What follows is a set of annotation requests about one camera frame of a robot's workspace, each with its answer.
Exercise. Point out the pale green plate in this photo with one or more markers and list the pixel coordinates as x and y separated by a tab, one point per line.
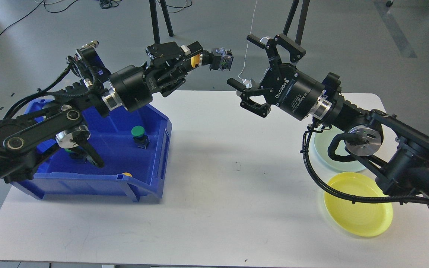
320	143

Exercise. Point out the blue plastic bin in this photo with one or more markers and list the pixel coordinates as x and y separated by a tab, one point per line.
111	137

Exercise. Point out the green push button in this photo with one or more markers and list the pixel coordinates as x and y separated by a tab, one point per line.
139	137

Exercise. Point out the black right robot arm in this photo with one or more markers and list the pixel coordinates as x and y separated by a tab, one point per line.
397	154

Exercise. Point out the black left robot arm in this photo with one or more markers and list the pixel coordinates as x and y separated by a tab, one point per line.
39	125

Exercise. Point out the yellow plate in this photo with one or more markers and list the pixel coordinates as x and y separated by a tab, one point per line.
361	219

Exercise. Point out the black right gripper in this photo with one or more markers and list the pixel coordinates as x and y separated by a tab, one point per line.
292	93

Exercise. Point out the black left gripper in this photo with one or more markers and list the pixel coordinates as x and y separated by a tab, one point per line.
133	87

